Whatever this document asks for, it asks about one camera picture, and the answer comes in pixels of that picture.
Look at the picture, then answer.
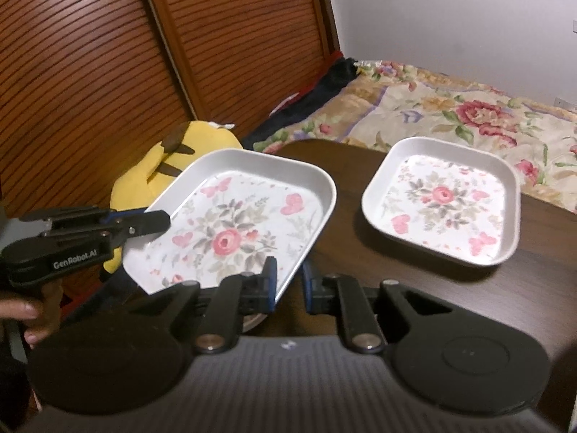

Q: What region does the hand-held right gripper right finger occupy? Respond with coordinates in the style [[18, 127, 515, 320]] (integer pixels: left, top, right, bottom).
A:
[[301, 262, 454, 354]]

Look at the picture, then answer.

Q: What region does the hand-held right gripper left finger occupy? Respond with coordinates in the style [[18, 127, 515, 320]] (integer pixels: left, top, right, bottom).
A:
[[128, 256, 278, 355]]

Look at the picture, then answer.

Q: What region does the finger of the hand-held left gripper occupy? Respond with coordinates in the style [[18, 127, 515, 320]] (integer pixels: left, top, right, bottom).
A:
[[20, 206, 114, 229], [42, 209, 172, 247]]

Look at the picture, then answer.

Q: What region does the stainless steel bowl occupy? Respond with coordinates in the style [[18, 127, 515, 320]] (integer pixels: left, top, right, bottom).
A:
[[243, 312, 268, 332]]

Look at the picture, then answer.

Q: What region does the large floral square plate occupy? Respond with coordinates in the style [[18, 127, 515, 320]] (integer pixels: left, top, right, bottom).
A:
[[122, 148, 338, 304]]

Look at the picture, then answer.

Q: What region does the small floral square plate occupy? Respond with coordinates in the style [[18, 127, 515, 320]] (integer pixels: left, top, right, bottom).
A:
[[361, 136, 522, 267]]

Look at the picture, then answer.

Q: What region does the person's left hand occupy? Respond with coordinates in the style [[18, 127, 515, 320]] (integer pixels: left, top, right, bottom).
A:
[[0, 280, 62, 349]]

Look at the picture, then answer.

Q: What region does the yellow plush toy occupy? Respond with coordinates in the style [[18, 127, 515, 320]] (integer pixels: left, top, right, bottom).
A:
[[103, 120, 245, 276]]

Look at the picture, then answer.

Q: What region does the wooden louvered wardrobe door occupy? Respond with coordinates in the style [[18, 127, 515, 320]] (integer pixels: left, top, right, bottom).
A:
[[135, 0, 341, 141], [0, 0, 195, 219]]

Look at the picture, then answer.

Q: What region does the dark clothing pile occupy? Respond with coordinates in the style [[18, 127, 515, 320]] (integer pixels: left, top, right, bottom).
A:
[[242, 51, 362, 150]]

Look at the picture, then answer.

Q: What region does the floral bed blanket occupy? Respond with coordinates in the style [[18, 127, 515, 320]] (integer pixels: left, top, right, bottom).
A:
[[252, 58, 577, 215]]

